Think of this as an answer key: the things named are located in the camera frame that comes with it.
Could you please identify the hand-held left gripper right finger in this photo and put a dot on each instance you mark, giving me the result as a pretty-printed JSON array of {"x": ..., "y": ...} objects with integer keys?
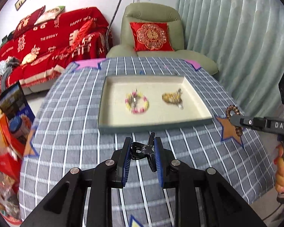
[{"x": 159, "y": 163}]

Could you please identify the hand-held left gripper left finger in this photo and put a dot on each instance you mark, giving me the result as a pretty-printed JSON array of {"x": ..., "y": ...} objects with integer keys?
[{"x": 126, "y": 163}]

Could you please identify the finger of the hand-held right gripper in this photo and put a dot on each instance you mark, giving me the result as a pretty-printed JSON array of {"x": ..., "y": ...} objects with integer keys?
[{"x": 255, "y": 123}]

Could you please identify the black hair clip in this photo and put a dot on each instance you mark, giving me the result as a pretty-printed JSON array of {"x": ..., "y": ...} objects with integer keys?
[{"x": 137, "y": 151}]

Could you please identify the grey-green jewelry tray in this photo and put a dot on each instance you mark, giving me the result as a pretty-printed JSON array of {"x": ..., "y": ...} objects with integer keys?
[{"x": 156, "y": 113}]

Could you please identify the star rhinestone hair clip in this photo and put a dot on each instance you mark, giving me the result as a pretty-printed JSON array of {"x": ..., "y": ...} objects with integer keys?
[{"x": 179, "y": 101}]

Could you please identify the person's right hand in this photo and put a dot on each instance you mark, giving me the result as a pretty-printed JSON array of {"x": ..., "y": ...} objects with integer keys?
[{"x": 282, "y": 177}]

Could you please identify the brown star sticker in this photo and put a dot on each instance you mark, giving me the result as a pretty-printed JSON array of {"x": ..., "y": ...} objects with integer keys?
[
  {"x": 229, "y": 132},
  {"x": 30, "y": 144}
]

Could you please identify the yellow star sticker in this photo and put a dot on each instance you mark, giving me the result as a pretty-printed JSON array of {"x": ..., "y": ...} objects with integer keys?
[{"x": 135, "y": 221}]

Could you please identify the gold hair clip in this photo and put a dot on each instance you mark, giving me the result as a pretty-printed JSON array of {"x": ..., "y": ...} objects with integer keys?
[{"x": 172, "y": 99}]

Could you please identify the grey checkered tablecloth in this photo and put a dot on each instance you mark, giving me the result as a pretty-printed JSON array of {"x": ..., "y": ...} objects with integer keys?
[{"x": 73, "y": 123}]

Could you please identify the pale green curtain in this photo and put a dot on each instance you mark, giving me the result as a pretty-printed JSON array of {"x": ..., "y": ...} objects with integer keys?
[{"x": 239, "y": 40}]

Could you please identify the pink star sticker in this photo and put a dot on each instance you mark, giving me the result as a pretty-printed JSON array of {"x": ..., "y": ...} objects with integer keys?
[
  {"x": 85, "y": 64},
  {"x": 194, "y": 64}
]

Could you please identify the pale green armchair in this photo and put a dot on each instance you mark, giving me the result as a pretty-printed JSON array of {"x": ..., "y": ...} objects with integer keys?
[{"x": 194, "y": 56}]

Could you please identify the blue printed box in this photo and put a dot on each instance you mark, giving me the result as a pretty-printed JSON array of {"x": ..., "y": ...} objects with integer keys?
[{"x": 21, "y": 125}]

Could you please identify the red bag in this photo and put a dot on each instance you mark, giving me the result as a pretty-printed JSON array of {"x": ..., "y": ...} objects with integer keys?
[{"x": 4, "y": 167}]

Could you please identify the red embroidered cushion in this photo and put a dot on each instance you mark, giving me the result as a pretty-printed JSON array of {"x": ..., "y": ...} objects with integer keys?
[{"x": 151, "y": 36}]

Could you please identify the orange box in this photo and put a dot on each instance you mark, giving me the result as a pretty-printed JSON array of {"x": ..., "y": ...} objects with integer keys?
[{"x": 1, "y": 132}]

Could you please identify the dark printed box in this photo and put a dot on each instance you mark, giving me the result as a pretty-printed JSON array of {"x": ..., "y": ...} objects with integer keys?
[{"x": 11, "y": 99}]

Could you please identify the sofa with red cover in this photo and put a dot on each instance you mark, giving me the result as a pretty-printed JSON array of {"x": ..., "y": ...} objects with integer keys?
[{"x": 61, "y": 42}]

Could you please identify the round golden cushion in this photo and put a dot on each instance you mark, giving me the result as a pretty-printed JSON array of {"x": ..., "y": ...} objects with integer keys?
[{"x": 29, "y": 58}]

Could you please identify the grey clothing pile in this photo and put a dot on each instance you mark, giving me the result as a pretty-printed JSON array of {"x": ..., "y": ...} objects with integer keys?
[{"x": 4, "y": 69}]

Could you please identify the black floor lamp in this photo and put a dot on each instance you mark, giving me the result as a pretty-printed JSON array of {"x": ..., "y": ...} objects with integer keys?
[{"x": 118, "y": 7}]

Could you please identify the white green printed pillow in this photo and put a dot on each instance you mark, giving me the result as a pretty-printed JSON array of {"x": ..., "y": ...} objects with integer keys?
[{"x": 49, "y": 15}]

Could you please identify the red pillow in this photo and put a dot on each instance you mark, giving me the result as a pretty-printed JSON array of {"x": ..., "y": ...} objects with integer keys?
[{"x": 26, "y": 23}]

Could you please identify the framed wall picture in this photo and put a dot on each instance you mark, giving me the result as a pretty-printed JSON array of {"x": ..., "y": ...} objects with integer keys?
[{"x": 20, "y": 2}]

